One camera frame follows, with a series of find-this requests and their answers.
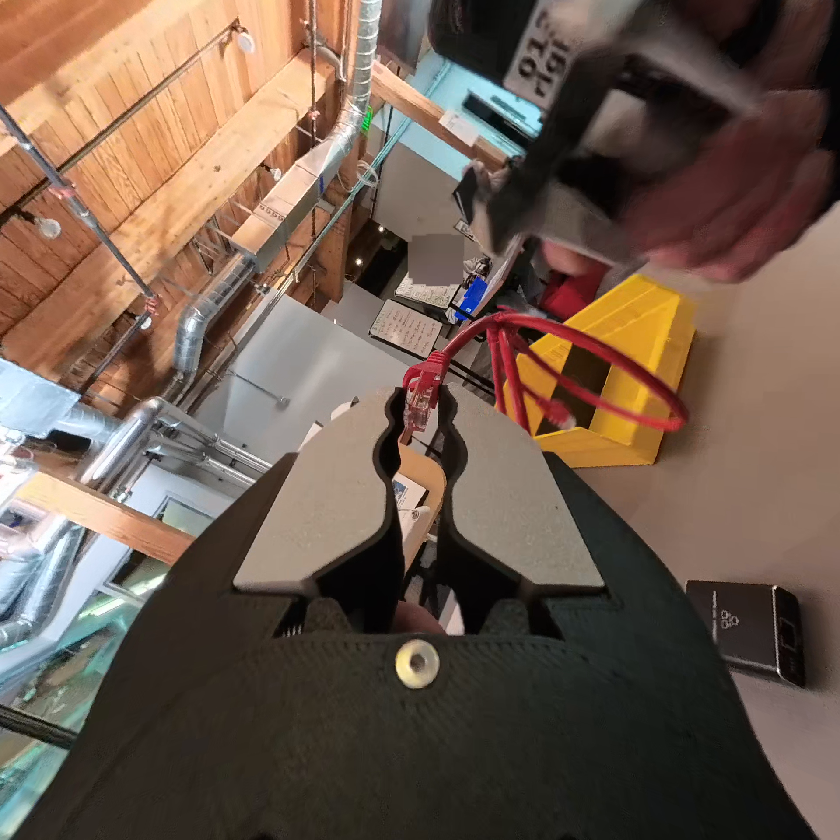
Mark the yellow plastic bin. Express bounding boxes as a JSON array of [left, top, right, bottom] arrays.
[[515, 274, 697, 468]]

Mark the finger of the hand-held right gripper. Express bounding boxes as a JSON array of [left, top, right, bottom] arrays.
[[535, 178, 654, 266], [451, 161, 527, 257]]

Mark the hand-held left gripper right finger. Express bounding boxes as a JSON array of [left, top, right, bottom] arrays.
[[435, 385, 605, 634]]

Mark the red ethernet cable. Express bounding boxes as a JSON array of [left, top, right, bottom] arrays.
[[402, 311, 690, 448]]

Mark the blue plastic bin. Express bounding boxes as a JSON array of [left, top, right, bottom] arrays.
[[458, 276, 490, 322]]

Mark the black ethernet splitter box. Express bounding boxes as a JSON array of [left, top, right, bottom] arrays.
[[686, 579, 807, 689]]

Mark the silver ventilation duct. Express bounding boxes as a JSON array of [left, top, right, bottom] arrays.
[[172, 0, 385, 395]]

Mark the person's right hand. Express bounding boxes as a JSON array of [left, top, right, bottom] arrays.
[[620, 88, 840, 284]]

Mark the red plastic bin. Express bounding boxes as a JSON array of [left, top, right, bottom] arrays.
[[539, 259, 608, 322]]

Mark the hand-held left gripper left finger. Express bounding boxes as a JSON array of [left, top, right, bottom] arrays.
[[233, 387, 406, 634]]

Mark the whiteboard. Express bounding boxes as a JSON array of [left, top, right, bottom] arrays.
[[369, 298, 444, 361]]

